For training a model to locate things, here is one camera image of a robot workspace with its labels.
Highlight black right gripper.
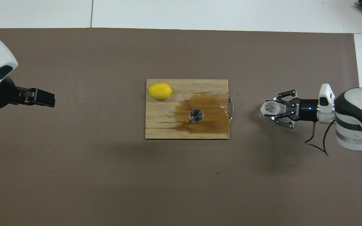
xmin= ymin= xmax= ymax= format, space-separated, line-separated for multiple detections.
xmin=271 ymin=89 xmax=319 ymax=129

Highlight steel double jigger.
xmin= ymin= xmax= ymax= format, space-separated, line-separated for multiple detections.
xmin=189 ymin=108 xmax=204 ymax=123

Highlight brown paper table mat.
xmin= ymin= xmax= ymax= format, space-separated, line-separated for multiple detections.
xmin=0 ymin=28 xmax=362 ymax=226

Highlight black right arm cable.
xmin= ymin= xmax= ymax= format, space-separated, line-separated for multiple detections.
xmin=304 ymin=121 xmax=337 ymax=156

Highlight wooden cutting board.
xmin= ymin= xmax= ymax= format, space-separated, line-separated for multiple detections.
xmin=145 ymin=79 xmax=234 ymax=140

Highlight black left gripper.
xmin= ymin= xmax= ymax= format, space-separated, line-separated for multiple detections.
xmin=0 ymin=76 xmax=56 ymax=110

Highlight small clear plastic cup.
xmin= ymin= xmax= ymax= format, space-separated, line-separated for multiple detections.
xmin=260 ymin=100 xmax=281 ymax=118

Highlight yellow lemon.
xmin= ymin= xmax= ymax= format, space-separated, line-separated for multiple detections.
xmin=147 ymin=83 xmax=173 ymax=100

